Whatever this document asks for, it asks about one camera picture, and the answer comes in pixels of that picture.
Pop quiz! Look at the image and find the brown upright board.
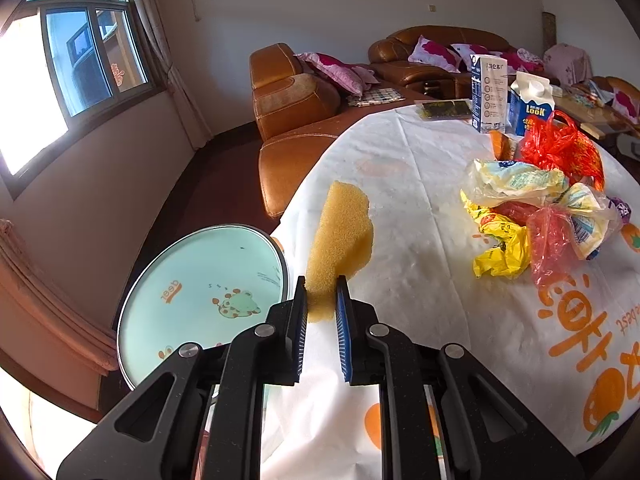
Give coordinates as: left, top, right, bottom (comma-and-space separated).
542, 12, 557, 56

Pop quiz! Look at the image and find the light green printed trash bin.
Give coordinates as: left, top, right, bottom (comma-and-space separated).
116, 223, 290, 393

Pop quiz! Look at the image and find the dark green snack packet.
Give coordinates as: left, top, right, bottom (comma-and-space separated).
415, 100, 473, 122

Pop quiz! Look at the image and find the pink floral cushion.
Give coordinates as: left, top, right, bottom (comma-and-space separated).
612, 85, 640, 122

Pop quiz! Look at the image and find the red plastic bag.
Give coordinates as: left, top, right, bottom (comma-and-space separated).
520, 110, 607, 191

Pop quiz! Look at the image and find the gable-top milk carton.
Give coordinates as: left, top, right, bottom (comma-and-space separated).
507, 71, 556, 137

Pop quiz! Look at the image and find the window with sliding panes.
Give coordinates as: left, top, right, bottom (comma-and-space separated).
0, 0, 166, 196

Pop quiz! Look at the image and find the pink transparent plastic bag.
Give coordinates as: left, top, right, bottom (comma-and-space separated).
525, 205, 583, 288

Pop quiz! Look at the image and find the yellow crumpled wrapper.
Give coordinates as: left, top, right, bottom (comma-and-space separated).
462, 195, 531, 280

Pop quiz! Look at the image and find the yellow sponge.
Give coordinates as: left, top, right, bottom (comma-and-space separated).
305, 181, 375, 323

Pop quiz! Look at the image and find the beige window curtain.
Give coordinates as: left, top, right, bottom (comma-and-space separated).
125, 0, 211, 151

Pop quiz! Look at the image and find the pale yellow printed plastic bag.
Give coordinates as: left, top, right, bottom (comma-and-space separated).
460, 159, 571, 208

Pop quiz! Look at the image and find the clear printed plastic bag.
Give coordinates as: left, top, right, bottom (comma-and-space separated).
552, 182, 623, 261

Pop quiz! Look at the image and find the pink cloth cover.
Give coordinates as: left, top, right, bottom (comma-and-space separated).
544, 42, 593, 86

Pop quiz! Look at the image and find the large pink floral pillow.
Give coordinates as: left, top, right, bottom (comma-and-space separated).
295, 52, 376, 96

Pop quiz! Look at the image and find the brown leather chaise sofa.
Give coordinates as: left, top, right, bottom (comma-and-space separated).
249, 42, 426, 218

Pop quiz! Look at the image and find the pink gathered curtain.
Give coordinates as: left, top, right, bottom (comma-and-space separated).
0, 217, 121, 376

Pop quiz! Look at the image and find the wooden coffee table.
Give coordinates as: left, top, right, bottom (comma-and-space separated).
550, 87, 640, 141

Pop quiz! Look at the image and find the white orange-print tablecloth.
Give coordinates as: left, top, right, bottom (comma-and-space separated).
260, 102, 640, 480

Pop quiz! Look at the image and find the checkered cloth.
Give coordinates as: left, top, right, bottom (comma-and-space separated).
347, 85, 408, 108

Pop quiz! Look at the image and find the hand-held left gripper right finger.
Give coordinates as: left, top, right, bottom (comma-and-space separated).
334, 275, 585, 480

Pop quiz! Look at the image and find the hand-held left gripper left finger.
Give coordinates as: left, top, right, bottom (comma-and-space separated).
56, 276, 308, 480

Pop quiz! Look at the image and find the orange snack packet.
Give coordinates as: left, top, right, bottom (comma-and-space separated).
489, 130, 521, 161

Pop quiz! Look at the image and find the tall blue white carton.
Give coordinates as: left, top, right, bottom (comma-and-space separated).
470, 54, 511, 135

